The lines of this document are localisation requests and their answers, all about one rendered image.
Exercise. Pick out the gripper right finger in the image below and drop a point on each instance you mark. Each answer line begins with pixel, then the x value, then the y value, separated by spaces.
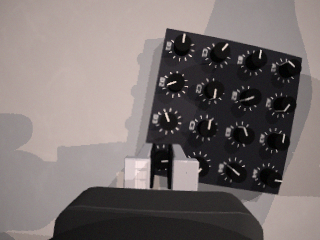
pixel 184 170

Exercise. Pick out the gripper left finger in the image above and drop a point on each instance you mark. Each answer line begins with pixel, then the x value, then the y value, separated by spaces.
pixel 137 168

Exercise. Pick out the black square knob box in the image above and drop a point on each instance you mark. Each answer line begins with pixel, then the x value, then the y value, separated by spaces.
pixel 208 119

